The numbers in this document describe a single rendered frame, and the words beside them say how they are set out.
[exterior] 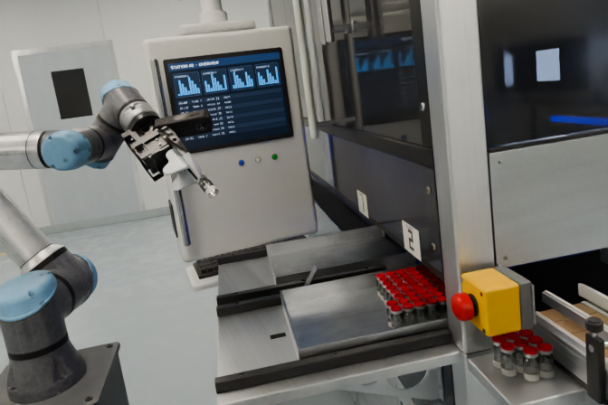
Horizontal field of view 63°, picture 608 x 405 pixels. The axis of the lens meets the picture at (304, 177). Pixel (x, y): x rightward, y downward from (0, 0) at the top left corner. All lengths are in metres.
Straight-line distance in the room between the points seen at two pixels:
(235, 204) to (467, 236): 1.07
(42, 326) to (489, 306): 0.86
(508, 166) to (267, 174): 1.08
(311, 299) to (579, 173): 0.58
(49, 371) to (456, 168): 0.89
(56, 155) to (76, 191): 5.54
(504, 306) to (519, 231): 0.14
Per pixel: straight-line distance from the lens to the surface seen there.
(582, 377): 0.84
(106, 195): 6.51
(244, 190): 1.74
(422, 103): 0.84
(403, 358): 0.89
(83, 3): 6.53
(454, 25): 0.78
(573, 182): 0.89
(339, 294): 1.13
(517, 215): 0.85
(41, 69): 6.57
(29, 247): 1.30
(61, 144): 1.03
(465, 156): 0.79
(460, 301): 0.77
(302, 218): 1.82
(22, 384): 1.22
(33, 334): 1.18
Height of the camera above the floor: 1.34
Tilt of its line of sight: 10 degrees down
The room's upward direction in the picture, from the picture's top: 8 degrees counter-clockwise
